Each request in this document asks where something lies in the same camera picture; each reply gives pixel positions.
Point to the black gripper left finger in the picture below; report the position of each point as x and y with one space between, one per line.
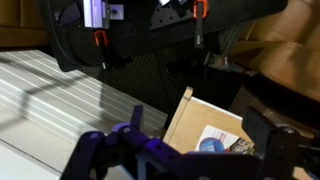
136 116

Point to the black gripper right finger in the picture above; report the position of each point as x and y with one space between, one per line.
260 130

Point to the printed colourful magazine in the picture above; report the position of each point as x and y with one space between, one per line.
218 134

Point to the blue tin can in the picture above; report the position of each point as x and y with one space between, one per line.
212 146

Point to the white ribbed radiator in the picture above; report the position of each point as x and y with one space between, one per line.
66 100

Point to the silver metal table foot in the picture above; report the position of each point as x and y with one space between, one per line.
225 63

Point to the orange black bar clamp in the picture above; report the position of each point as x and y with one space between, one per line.
200 20
101 43

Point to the brown leather sofa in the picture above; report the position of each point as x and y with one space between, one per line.
286 43

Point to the aluminium extrusion profile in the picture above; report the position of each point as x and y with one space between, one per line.
95 13

